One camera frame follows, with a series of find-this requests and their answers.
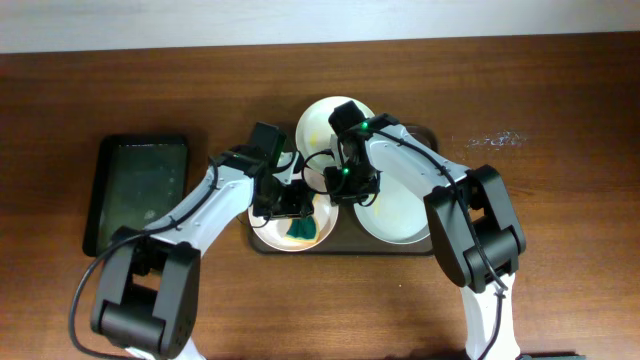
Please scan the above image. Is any white plate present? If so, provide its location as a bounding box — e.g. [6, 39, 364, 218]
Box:
[295, 96, 374, 174]
[247, 195, 339, 252]

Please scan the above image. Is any green yellow sponge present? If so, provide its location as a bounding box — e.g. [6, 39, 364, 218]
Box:
[285, 214, 319, 243]

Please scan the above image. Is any white plate top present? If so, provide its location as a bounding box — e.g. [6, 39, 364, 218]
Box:
[295, 96, 374, 174]

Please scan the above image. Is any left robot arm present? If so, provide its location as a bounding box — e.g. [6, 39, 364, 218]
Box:
[86, 145, 311, 359]

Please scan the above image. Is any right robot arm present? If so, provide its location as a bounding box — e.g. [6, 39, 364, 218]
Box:
[324, 112, 526, 359]

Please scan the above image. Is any brown serving tray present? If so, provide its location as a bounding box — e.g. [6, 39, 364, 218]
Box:
[247, 123, 441, 257]

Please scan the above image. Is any black water tray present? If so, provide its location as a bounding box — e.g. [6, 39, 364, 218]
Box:
[82, 134, 189, 257]

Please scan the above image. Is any pale green plate right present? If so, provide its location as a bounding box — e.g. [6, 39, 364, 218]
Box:
[353, 173, 430, 245]

